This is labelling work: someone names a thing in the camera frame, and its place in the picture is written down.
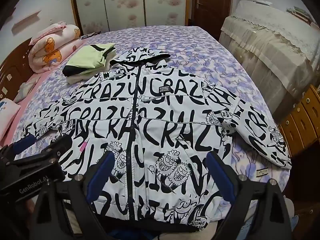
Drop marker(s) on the pink bear print quilt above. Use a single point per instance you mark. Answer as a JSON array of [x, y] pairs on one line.
[[45, 52]]

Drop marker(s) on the dark wooden door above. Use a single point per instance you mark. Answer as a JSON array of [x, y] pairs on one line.
[[212, 2]]

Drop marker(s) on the white black printed jacket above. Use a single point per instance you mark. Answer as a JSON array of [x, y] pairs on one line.
[[175, 120]]

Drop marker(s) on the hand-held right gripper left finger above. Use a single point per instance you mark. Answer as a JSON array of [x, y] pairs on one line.
[[101, 173]]

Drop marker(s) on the wooden drawer cabinet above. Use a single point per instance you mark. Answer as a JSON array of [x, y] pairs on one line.
[[300, 122]]

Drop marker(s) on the person's jeans leg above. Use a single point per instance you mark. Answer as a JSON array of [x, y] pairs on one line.
[[291, 220]]

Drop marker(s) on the beige folded garment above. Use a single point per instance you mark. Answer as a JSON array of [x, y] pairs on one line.
[[75, 79]]

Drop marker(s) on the floral sliding door wardrobe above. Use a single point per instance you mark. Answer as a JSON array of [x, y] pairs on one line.
[[125, 2]]

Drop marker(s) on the beige cloth covered furniture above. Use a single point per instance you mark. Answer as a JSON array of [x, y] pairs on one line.
[[262, 50]]

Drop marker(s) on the wooden headboard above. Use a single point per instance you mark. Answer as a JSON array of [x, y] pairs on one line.
[[12, 65]]

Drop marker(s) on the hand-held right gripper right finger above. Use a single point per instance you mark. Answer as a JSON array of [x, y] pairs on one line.
[[220, 176]]

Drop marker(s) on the grey cloth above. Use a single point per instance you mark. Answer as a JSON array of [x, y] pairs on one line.
[[23, 91]]

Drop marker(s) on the pink pillow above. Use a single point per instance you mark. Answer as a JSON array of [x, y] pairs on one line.
[[7, 115]]

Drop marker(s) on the pink bed sheet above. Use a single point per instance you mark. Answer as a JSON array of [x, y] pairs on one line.
[[32, 79]]

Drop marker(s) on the person's left forearm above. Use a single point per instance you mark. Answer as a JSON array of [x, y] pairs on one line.
[[27, 215]]

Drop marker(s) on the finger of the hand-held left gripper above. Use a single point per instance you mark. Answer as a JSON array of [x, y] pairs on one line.
[[23, 143], [52, 152]]

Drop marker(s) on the purple floral blanket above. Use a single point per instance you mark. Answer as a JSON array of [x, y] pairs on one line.
[[190, 45]]

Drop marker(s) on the green black folded garment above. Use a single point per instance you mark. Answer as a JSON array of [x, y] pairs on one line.
[[85, 57]]

